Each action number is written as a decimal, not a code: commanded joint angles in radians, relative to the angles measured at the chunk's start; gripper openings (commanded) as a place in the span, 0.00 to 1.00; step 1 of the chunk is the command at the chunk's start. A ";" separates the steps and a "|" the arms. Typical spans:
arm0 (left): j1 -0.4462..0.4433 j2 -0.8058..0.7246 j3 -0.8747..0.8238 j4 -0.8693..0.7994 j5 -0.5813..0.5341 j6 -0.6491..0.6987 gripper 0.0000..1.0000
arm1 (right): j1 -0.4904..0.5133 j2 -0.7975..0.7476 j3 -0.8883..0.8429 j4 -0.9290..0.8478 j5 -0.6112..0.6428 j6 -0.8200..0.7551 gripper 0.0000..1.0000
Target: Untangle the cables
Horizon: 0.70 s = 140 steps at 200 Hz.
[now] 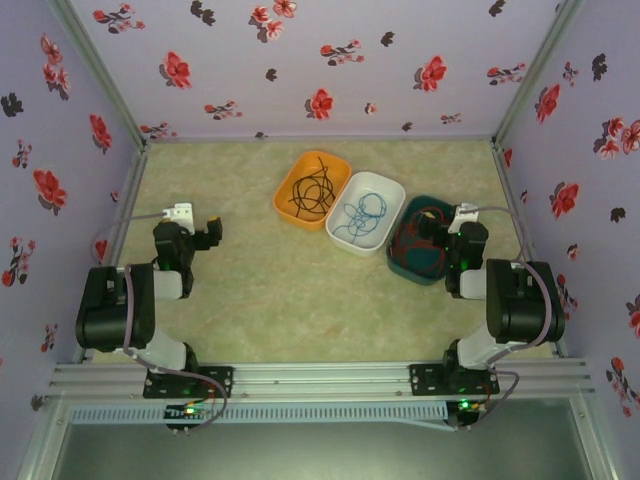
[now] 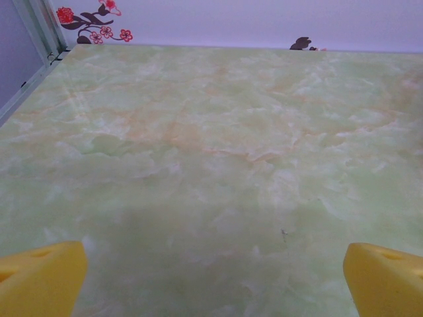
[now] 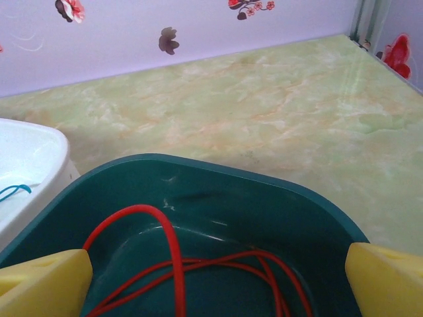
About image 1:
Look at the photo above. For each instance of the teal plastic tray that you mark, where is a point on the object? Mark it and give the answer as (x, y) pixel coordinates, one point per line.
(420, 257)

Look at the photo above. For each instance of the white plastic tray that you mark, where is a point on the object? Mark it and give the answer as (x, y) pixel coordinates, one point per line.
(390, 192)

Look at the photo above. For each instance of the orange plastic tray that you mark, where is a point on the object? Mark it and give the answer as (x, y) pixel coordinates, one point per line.
(285, 207)

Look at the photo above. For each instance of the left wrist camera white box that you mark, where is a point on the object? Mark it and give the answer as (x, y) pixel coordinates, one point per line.
(181, 212)

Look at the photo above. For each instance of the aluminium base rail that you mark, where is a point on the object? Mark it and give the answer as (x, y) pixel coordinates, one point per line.
(325, 380)

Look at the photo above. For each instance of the aluminium corner post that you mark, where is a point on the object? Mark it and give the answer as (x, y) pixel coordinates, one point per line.
(95, 65)
(540, 65)

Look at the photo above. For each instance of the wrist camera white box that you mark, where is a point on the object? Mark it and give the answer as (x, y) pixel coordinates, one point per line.
(465, 210)
(181, 212)

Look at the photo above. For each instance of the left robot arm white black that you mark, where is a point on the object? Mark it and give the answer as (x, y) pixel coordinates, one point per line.
(110, 320)

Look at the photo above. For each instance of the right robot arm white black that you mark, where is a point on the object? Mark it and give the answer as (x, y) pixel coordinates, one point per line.
(520, 305)

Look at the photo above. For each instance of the small controller board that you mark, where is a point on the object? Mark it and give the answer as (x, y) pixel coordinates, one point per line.
(465, 407)
(187, 412)

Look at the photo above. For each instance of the aluminium table edge rail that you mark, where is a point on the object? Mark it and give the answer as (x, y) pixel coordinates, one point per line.
(140, 159)
(504, 175)

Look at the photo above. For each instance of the aluminium lower frame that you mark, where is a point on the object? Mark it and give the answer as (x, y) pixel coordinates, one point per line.
(593, 440)

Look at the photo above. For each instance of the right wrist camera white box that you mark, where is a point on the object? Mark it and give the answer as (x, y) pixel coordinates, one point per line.
(465, 210)

